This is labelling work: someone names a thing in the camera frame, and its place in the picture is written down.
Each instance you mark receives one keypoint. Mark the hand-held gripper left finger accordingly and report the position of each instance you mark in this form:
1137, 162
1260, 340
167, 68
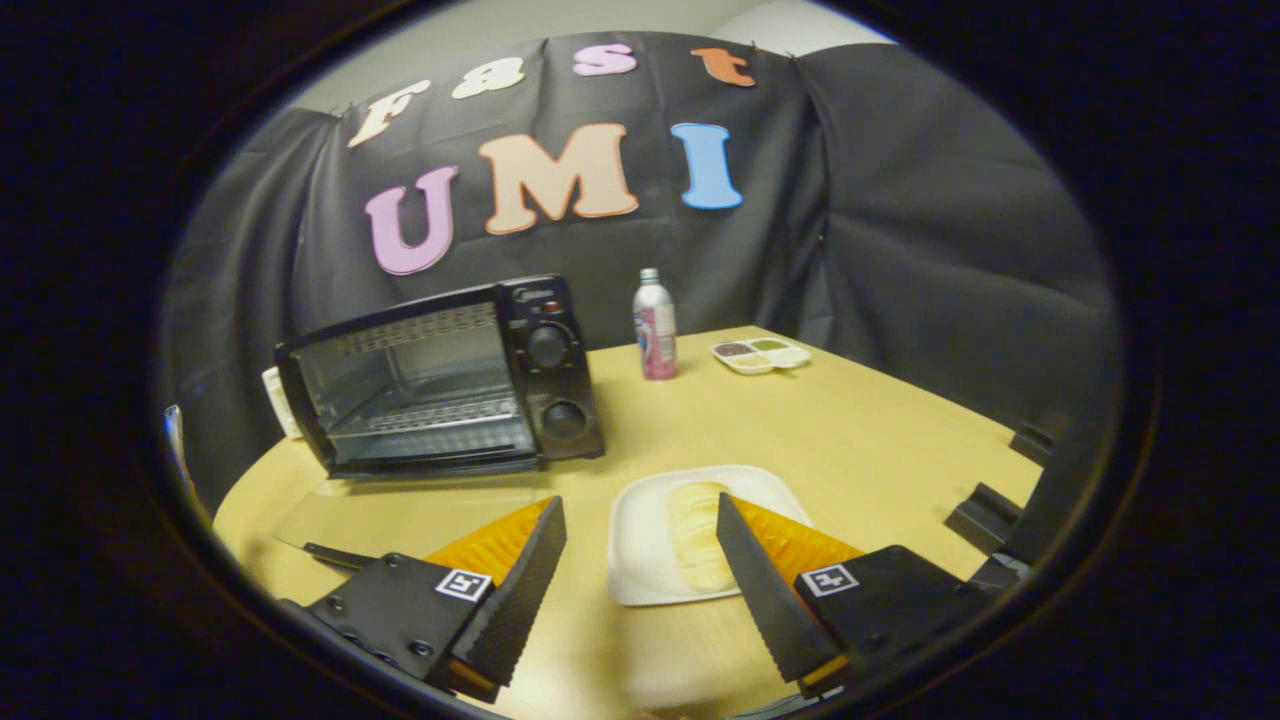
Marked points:
520, 590

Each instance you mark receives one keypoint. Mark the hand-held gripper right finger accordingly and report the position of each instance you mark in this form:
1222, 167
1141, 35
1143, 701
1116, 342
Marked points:
765, 600

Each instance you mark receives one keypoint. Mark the spiral bread roll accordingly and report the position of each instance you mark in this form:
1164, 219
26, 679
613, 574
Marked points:
692, 535

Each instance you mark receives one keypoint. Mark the black toaster oven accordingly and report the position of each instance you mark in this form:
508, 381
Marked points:
548, 345

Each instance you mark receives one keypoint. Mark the white toaster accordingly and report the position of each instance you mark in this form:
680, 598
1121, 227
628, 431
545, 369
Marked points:
278, 405

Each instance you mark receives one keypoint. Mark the white square plate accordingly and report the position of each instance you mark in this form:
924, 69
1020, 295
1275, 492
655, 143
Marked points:
640, 540

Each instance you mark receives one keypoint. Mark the black chair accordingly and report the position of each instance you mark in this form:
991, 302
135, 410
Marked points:
985, 515

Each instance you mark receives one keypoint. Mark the white divided sauce dish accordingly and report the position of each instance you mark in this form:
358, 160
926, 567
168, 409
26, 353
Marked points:
762, 353

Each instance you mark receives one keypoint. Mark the pink and white bottle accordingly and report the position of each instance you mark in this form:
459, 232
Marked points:
656, 330

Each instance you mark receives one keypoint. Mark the black backdrop cloth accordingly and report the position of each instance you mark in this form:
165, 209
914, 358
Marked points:
900, 220

